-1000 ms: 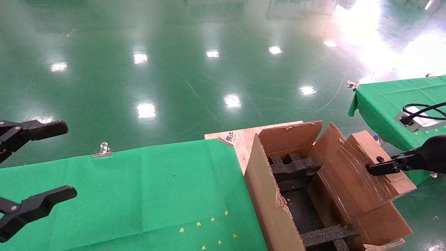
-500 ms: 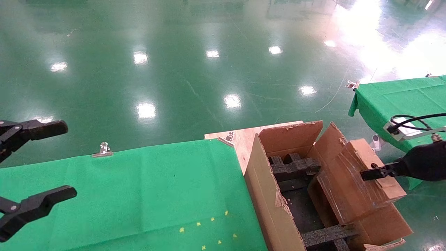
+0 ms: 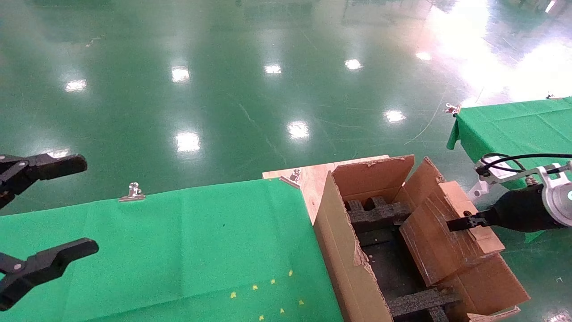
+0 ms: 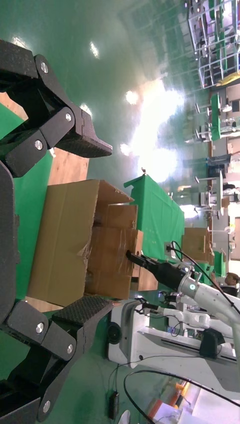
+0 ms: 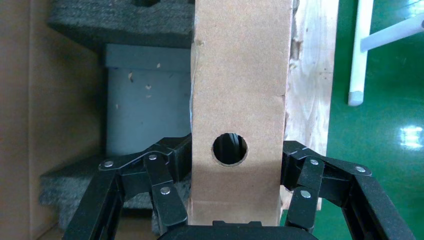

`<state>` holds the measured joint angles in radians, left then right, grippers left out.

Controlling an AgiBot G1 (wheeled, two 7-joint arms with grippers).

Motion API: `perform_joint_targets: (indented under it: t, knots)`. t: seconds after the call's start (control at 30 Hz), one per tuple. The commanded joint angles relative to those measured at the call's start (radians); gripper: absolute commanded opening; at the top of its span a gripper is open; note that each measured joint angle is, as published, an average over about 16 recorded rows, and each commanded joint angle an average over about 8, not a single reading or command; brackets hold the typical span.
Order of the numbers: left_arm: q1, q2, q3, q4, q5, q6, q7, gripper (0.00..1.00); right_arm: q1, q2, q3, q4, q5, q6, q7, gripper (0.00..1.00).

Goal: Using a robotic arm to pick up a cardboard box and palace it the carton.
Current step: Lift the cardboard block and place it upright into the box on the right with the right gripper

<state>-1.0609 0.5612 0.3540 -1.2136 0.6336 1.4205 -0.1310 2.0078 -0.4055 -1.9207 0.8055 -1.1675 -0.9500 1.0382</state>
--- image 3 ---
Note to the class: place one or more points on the green cloth with yellow marks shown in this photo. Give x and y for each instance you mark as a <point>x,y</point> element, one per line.
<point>178,250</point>

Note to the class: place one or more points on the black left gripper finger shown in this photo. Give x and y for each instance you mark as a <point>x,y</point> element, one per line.
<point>53,261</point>
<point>49,166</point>

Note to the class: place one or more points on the large open brown carton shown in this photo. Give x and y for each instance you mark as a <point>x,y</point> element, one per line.
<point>339,241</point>

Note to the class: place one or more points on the black foam insert block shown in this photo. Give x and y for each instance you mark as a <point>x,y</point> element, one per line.
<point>415,302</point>
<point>375,217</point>

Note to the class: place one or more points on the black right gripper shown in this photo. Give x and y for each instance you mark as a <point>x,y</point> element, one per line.
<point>523,212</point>

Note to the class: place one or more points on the brown cardboard box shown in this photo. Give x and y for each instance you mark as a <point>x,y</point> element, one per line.
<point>438,243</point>

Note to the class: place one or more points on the plain green table cloth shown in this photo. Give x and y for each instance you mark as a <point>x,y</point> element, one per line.
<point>514,125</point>

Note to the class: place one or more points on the black foam base sheet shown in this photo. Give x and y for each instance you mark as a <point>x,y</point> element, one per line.
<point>384,268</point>

